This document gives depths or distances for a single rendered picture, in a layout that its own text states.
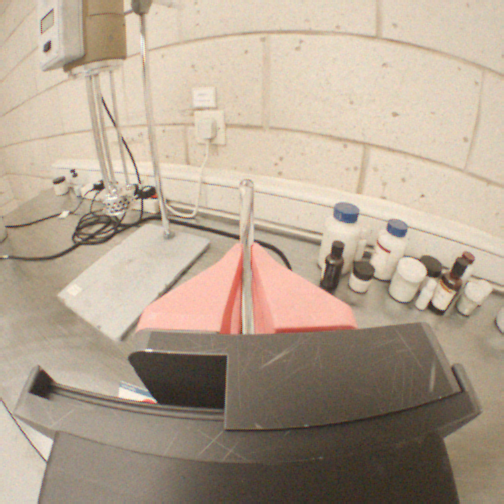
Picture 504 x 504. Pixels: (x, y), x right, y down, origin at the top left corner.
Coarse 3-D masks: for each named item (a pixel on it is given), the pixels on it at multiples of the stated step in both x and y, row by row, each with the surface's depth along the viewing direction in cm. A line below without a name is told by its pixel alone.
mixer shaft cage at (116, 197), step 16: (96, 80) 29; (112, 80) 30; (96, 96) 30; (112, 96) 32; (96, 112) 33; (96, 128) 32; (96, 144) 33; (112, 176) 39; (128, 176) 40; (112, 192) 40; (128, 192) 40; (112, 208) 40; (128, 208) 41
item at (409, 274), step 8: (400, 264) 41; (408, 264) 41; (416, 264) 41; (400, 272) 41; (408, 272) 40; (416, 272) 40; (424, 272) 39; (392, 280) 44; (400, 280) 41; (408, 280) 40; (416, 280) 39; (392, 288) 43; (400, 288) 41; (408, 288) 40; (416, 288) 40; (392, 296) 44; (400, 296) 42; (408, 296) 41
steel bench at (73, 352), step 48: (48, 192) 91; (48, 240) 60; (96, 240) 60; (288, 240) 59; (0, 288) 44; (48, 288) 45; (336, 288) 46; (384, 288) 46; (0, 336) 34; (48, 336) 36; (96, 336) 37; (480, 336) 34; (0, 384) 26; (96, 384) 30; (480, 384) 27; (480, 432) 21; (480, 480) 15
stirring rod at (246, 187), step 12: (240, 192) 10; (252, 192) 10; (240, 204) 10; (252, 204) 10; (240, 216) 11; (252, 216) 11; (240, 228) 11; (252, 228) 11; (240, 240) 11; (252, 240) 11; (252, 312) 14; (252, 324) 15
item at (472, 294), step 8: (464, 288) 39; (472, 288) 37; (480, 288) 37; (464, 296) 38; (472, 296) 36; (480, 296) 35; (456, 304) 40; (464, 304) 38; (472, 304) 37; (464, 312) 38; (472, 312) 38
